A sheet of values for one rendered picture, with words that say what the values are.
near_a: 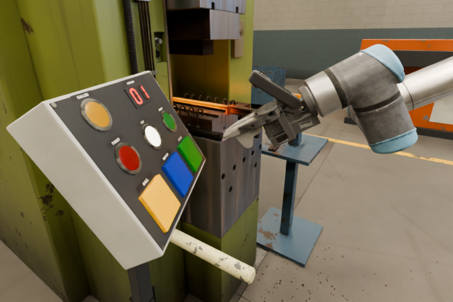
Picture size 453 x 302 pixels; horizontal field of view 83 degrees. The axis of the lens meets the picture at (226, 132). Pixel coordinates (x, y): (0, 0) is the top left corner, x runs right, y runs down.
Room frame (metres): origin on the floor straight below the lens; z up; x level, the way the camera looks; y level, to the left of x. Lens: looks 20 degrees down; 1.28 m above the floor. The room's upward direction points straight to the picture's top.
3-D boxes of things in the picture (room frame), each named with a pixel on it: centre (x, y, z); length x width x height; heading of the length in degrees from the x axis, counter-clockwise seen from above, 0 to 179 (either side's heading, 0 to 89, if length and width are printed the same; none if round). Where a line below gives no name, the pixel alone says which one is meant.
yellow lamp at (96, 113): (0.39, 0.20, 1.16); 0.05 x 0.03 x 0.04; 148
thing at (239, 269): (0.67, 0.11, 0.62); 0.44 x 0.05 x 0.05; 58
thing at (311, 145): (1.41, -0.41, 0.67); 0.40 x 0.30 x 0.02; 146
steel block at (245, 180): (1.17, 0.16, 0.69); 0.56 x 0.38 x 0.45; 58
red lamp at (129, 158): (0.38, 0.16, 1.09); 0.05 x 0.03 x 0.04; 148
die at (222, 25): (1.12, 0.18, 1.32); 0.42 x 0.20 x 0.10; 58
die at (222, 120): (1.12, 0.18, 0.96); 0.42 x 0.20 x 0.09; 58
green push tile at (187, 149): (0.57, 0.09, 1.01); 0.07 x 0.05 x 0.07; 173
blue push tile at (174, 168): (0.48, 0.10, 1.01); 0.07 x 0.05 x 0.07; 173
